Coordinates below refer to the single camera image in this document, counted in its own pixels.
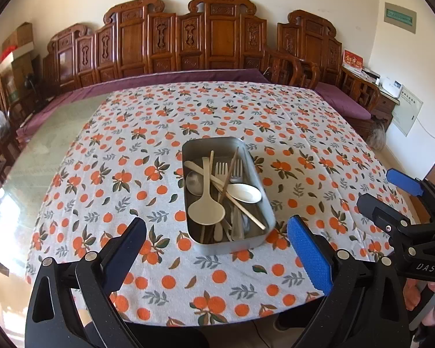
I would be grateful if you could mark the purple bench cushion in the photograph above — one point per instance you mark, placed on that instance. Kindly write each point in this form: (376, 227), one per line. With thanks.
(25, 133)

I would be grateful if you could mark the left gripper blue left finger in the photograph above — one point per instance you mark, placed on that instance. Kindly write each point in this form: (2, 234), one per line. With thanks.
(119, 254)

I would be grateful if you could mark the wooden side table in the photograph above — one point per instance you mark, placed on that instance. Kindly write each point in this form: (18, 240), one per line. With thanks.
(370, 97)

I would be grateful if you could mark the orange print tablecloth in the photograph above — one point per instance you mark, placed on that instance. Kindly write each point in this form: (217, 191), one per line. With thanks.
(128, 162)

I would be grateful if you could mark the small white plastic spoon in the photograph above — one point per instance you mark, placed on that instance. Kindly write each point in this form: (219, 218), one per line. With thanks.
(206, 211)

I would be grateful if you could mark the white wall panel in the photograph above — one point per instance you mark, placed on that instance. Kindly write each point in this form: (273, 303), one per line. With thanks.
(406, 112)

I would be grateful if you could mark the carved wooden sofa bench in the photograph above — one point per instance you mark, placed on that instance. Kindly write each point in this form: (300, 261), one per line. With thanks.
(139, 37)

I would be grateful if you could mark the purple armchair cushion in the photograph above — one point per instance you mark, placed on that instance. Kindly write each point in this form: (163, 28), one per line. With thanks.
(341, 102)

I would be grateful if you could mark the large white plastic spoon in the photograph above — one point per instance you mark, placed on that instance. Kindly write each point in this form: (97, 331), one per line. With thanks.
(245, 193)

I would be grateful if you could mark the green wall sign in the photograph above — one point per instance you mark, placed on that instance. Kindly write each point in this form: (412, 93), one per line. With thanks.
(400, 17)

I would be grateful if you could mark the red calendar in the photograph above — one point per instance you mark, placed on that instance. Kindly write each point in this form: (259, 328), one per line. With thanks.
(352, 62)

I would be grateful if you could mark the steel spoon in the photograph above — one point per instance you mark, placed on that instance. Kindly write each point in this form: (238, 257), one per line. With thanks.
(194, 183)

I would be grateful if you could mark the stacked cardboard boxes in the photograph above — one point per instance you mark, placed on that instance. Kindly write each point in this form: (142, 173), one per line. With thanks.
(16, 62)

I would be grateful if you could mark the steel rectangular tray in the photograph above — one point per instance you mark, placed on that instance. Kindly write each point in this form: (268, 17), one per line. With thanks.
(224, 148)

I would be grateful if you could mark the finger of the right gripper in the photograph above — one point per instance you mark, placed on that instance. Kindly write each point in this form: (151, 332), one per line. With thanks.
(383, 216)
(406, 183)

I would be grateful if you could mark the carved wooden armchair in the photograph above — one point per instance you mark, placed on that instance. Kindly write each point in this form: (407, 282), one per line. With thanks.
(307, 52)

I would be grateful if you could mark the right hand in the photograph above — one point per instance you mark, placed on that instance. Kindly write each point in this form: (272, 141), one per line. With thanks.
(414, 295)

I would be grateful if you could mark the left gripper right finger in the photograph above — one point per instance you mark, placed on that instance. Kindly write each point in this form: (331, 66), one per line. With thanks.
(316, 263)

